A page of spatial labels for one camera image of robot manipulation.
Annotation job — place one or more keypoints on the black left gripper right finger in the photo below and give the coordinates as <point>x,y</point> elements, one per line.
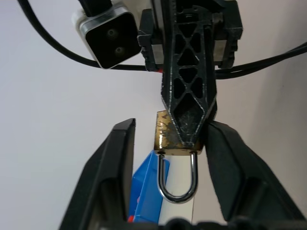
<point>239,172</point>

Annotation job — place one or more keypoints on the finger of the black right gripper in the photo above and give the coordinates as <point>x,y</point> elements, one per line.
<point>214,103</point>
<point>168,79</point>

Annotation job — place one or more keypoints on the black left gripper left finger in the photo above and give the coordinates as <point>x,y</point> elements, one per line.
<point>105,172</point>

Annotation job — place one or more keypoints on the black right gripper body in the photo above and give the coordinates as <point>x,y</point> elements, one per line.
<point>227,21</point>

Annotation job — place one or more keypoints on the brass padlock with steel shackle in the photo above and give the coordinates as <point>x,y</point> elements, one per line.
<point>163,139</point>

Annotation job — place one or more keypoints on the blue plastic bin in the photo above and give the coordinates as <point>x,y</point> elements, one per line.
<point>148,182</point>

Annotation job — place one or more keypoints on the small red object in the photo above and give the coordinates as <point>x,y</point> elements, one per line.
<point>130,218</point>

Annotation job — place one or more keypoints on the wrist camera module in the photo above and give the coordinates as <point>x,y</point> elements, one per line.
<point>110,40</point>

